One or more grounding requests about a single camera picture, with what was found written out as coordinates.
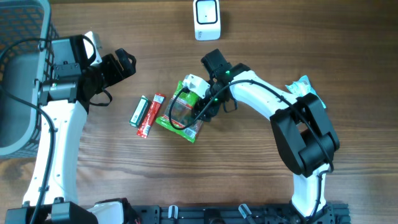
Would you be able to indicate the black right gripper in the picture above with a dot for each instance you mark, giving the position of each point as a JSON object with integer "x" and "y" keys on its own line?
{"x": 212, "y": 111}

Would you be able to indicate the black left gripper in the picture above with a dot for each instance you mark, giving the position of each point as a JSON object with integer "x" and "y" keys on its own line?
{"x": 117, "y": 73}

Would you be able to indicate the red snack stick packet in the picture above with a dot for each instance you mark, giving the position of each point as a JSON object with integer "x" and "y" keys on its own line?
{"x": 148, "y": 121}

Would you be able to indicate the green white gum box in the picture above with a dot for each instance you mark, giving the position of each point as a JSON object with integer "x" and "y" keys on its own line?
{"x": 139, "y": 112}

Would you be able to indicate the green snack bag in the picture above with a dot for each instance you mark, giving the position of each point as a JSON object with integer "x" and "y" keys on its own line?
{"x": 182, "y": 115}

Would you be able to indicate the teal tissue packet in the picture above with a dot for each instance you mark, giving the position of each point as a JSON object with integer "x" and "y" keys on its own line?
{"x": 302, "y": 87}

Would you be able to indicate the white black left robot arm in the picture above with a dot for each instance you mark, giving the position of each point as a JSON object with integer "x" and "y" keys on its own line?
{"x": 64, "y": 102}

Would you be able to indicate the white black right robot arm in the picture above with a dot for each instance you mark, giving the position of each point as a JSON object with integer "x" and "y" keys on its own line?
{"x": 304, "y": 135}

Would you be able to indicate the white barcode scanner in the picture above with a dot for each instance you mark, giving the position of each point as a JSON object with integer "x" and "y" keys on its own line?
{"x": 207, "y": 19}

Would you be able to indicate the dark grey mesh basket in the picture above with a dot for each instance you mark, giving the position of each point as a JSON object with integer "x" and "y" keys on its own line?
{"x": 26, "y": 58}

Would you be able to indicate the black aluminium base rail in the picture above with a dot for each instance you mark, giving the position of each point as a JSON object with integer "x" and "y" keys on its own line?
{"x": 266, "y": 214}

